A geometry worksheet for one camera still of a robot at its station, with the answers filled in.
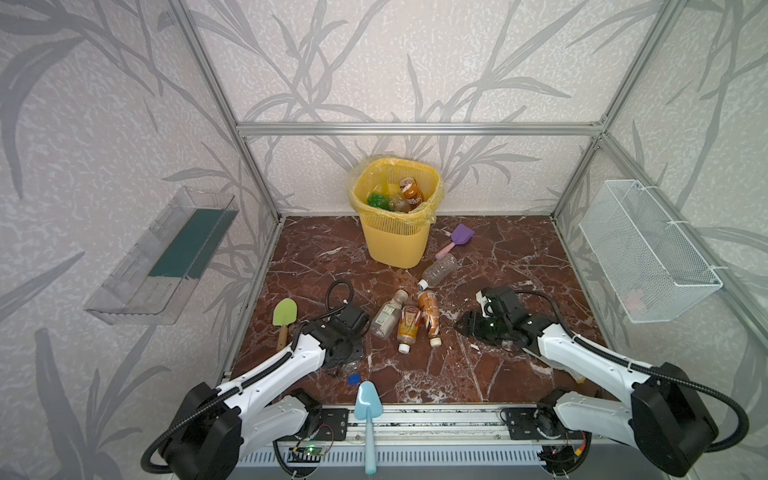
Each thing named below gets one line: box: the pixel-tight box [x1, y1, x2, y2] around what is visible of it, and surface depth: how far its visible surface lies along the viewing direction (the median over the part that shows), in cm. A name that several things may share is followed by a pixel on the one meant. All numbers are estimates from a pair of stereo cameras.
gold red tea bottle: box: [397, 305, 422, 355], surface depth 88 cm
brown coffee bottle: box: [418, 290, 442, 347], surface depth 90 cm
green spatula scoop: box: [273, 298, 298, 352], surface depth 96 cm
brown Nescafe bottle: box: [400, 177, 423, 211], surface depth 101 cm
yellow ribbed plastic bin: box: [350, 158, 444, 269], surface depth 93 cm
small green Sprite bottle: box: [367, 193, 391, 211], surface depth 101 cm
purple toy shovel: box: [435, 223, 475, 260], surface depth 117 cm
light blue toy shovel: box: [354, 380, 383, 476], surface depth 78 cm
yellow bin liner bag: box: [347, 156, 444, 223], surface depth 96 cm
